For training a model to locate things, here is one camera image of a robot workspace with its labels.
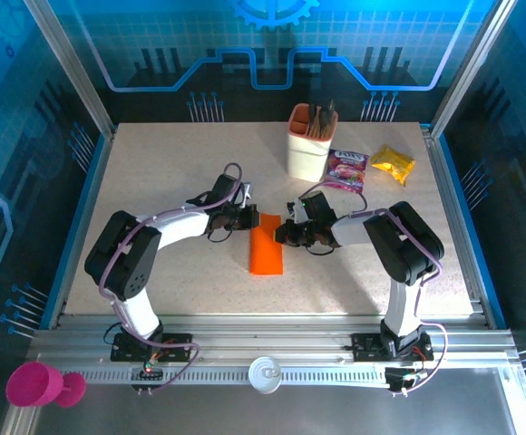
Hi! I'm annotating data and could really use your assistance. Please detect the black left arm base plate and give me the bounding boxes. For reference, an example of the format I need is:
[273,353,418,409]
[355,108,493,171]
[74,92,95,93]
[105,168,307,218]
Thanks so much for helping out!
[110,332,193,363]

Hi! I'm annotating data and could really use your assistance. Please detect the grey metal shelf plate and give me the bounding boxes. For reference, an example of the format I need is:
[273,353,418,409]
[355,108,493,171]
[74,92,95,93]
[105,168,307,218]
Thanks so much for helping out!
[0,366,526,435]

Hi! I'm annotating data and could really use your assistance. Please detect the aluminium front rail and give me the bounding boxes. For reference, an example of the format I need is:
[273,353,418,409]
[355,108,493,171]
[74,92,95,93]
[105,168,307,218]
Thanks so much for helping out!
[29,314,518,369]

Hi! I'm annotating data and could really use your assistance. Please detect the small circuit board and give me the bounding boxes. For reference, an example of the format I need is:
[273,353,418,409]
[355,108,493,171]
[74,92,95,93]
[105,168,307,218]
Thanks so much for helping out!
[129,357,164,380]
[384,365,427,393]

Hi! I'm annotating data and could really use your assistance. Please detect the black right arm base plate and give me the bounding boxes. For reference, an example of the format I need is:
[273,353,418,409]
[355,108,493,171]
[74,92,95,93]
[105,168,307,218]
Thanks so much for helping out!
[351,330,434,363]

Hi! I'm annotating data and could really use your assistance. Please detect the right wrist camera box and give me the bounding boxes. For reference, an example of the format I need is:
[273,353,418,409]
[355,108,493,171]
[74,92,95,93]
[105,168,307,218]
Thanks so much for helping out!
[287,190,335,223]

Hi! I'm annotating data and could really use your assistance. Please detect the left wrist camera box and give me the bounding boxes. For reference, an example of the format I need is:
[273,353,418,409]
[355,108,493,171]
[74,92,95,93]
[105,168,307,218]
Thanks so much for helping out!
[209,173,253,210]

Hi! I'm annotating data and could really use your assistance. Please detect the white round cap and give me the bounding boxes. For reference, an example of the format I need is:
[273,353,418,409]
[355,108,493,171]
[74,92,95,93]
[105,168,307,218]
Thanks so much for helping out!
[248,355,284,395]

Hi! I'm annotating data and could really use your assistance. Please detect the aluminium side rail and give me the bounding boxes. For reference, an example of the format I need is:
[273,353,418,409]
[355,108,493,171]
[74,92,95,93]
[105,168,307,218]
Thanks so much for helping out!
[47,124,118,330]
[419,124,507,330]

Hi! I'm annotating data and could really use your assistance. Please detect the cream utensil holder orange rim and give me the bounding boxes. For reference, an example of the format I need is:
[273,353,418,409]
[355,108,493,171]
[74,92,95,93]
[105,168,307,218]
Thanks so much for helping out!
[286,102,339,183]

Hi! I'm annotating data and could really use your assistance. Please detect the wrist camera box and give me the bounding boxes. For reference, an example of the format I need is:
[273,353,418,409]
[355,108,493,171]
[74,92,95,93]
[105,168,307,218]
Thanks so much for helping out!
[209,173,253,210]
[287,190,335,223]

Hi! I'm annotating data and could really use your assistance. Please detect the yellow foil snack bag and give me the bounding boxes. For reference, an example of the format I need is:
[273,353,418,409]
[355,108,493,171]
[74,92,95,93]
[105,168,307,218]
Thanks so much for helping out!
[370,143,417,188]

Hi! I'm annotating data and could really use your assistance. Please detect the purple berries candy bag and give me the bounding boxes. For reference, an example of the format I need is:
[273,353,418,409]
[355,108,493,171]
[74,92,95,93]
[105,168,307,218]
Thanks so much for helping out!
[321,148,370,195]

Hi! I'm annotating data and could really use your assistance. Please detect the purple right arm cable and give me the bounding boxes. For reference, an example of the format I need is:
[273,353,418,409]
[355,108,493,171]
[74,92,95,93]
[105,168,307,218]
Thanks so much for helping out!
[299,180,449,395]

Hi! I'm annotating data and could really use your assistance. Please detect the aluminium frame post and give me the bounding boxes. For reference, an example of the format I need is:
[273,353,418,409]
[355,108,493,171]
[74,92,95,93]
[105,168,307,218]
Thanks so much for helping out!
[429,0,521,140]
[22,0,118,140]

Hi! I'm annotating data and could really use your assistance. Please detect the pink plastic goblet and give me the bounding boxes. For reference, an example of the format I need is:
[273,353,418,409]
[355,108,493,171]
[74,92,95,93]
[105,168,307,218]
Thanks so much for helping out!
[5,361,87,409]

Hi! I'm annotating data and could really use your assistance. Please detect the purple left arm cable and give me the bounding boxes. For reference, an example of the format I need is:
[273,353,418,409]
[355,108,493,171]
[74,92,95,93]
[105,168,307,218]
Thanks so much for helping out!
[97,161,245,395]

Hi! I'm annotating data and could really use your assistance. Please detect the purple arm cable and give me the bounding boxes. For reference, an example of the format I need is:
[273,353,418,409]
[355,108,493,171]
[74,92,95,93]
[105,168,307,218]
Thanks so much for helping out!
[97,161,245,395]
[299,180,449,395]

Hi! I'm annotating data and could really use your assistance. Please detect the white slotted cable duct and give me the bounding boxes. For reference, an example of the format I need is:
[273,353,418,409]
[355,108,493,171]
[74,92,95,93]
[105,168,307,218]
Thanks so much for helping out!
[79,364,394,387]

